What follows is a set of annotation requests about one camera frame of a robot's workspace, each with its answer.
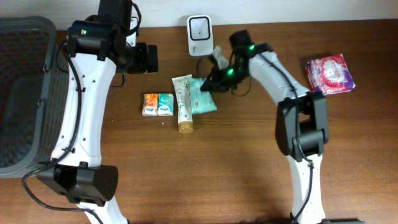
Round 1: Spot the orange pocket tissue pack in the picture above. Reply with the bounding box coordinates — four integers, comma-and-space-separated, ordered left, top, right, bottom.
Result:
142, 93, 158, 116

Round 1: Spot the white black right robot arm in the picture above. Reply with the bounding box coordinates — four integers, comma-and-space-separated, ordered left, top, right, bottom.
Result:
200, 30, 329, 223

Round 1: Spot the teal pocket tissue pack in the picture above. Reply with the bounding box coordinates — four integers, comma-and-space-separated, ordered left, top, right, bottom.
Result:
157, 93, 174, 116

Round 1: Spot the grey plastic basket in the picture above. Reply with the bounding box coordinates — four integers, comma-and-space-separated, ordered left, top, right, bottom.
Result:
1, 16, 69, 179

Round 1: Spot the red purple tissue pack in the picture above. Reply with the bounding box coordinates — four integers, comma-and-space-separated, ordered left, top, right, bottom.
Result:
305, 54, 356, 95

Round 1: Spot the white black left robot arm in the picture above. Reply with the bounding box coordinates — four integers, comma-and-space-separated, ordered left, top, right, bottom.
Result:
35, 0, 159, 223

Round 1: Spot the teal wipes packet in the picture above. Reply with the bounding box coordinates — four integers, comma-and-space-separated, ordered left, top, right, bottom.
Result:
190, 78, 217, 114

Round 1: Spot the white green cream tube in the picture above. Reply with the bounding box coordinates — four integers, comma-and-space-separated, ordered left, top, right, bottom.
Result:
172, 74, 193, 134

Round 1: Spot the white barcode scanner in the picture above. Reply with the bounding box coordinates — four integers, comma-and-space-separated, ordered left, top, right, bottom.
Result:
187, 15, 214, 57

